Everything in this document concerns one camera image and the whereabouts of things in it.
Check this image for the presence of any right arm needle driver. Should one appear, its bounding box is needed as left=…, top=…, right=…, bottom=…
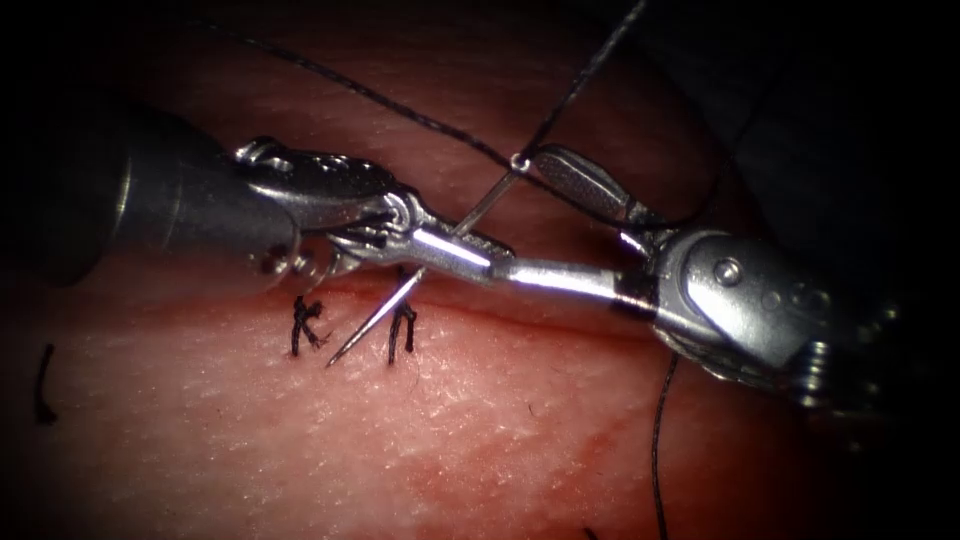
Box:
left=643, top=224, right=837, bottom=410

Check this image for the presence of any left arm needle driver jaw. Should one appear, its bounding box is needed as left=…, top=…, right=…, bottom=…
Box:
left=424, top=203, right=517, bottom=262
left=407, top=226, right=498, bottom=286

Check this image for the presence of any right arm needle driver jaw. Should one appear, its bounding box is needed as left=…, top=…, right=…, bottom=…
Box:
left=533, top=143, right=667, bottom=247
left=490, top=257, right=660, bottom=315

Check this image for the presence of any curved steel needle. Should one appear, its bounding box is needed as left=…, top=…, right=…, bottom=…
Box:
left=324, top=152, right=532, bottom=369

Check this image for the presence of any short black thread piece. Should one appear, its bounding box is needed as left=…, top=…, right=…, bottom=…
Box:
left=32, top=343, right=60, bottom=427

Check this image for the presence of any left arm needle driver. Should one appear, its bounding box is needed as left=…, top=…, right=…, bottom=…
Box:
left=232, top=135, right=435, bottom=280

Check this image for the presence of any black stitching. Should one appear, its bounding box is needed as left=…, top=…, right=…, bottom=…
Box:
left=289, top=265, right=420, bottom=367

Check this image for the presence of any tissue pad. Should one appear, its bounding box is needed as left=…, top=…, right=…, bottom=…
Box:
left=0, top=14, right=886, bottom=540

